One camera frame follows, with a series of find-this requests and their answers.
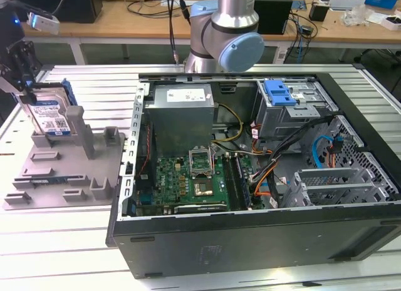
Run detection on black graphics card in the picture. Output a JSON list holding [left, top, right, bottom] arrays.
[[174, 203, 229, 214]]

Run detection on black sleeved cable bundle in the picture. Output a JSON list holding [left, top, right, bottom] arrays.
[[250, 115, 336, 182]]

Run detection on metal socket cover frame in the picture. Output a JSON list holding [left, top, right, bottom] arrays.
[[187, 145, 214, 179]]

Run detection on black PC case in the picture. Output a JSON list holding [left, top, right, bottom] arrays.
[[105, 65, 401, 281]]

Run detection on black RAM slot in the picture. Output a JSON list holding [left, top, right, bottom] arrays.
[[222, 153, 241, 211]]

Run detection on orange wire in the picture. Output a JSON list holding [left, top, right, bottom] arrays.
[[253, 168, 276, 198]]

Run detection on wooden desk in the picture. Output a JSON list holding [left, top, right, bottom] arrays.
[[18, 0, 401, 65]]

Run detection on black desktop box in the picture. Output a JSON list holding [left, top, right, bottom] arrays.
[[255, 0, 294, 35]]

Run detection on blue plastic drive latch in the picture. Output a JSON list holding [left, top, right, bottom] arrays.
[[264, 80, 297, 106]]

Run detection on RAM stick in slot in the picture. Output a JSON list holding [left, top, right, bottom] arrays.
[[234, 153, 253, 210]]

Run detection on blue data wire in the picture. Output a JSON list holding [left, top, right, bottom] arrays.
[[311, 135, 335, 170]]

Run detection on CPU socket gold contacts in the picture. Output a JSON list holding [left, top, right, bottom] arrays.
[[191, 177, 216, 200]]

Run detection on grey metal disk bay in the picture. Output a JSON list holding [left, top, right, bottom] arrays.
[[281, 167, 392, 207]]

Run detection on yellow black wire bundle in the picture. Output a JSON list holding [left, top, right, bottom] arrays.
[[211, 103, 244, 145]]

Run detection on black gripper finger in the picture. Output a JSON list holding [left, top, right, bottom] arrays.
[[8, 40, 35, 104]]

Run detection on grey parts rack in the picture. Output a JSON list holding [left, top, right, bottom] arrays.
[[1, 105, 126, 212]]

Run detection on black cable metal plug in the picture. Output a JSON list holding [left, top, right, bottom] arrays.
[[165, 0, 181, 65]]

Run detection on thin metal locking lever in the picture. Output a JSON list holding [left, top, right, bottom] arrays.
[[210, 144, 217, 179]]

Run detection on clear plastic bag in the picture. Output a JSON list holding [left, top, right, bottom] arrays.
[[341, 4, 368, 26]]

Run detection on blue cardboard box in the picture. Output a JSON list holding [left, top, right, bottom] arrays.
[[359, 0, 401, 11]]

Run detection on grey power supply unit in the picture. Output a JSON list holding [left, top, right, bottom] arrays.
[[143, 83, 217, 157]]

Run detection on green motherboard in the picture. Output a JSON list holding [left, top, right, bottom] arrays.
[[134, 145, 261, 210]]

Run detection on RAM stick on rack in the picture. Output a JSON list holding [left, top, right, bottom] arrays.
[[29, 177, 68, 186]]

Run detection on multicolour power wire black plug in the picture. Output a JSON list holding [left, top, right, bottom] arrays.
[[325, 135, 345, 170]]

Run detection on white open box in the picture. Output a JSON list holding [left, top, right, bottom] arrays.
[[380, 14, 401, 31]]

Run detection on hard disk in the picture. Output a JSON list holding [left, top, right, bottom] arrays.
[[15, 79, 78, 137]]

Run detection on large black box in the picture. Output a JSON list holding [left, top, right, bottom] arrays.
[[12, 0, 103, 24]]

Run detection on small black box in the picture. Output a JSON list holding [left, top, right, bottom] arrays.
[[308, 0, 330, 22]]

